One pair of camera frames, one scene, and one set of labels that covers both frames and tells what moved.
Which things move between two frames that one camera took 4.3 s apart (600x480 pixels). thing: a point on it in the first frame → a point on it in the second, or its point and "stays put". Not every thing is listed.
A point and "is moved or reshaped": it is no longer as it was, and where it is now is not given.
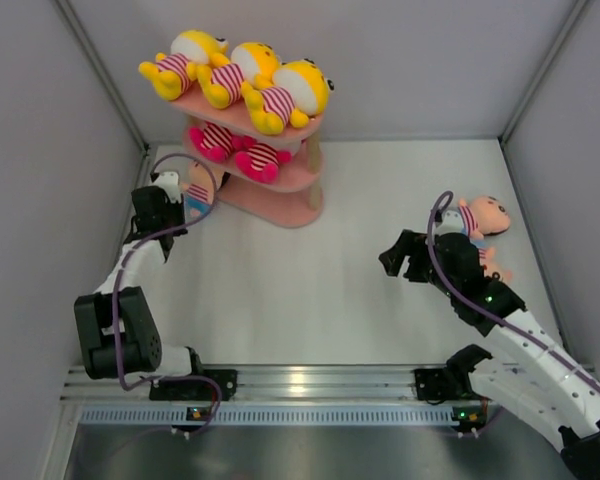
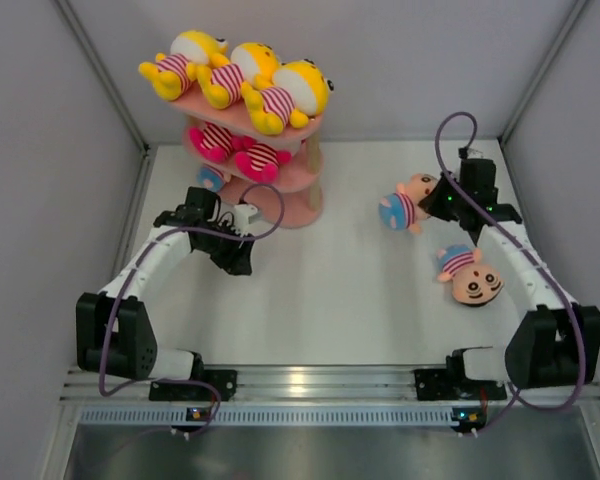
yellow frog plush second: x=196 y=56 stays put
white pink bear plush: x=260 y=159 stays put
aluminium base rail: x=359 y=383 stays put
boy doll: x=483 y=216 is moved or reshaped
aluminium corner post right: x=569 y=25 stays put
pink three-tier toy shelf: x=273 y=178 stays put
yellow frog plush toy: x=269 y=105 → x=251 y=63
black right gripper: x=408 y=242 → x=431 y=203
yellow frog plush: x=307 y=86 stays put
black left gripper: x=177 y=207 → x=237 y=260
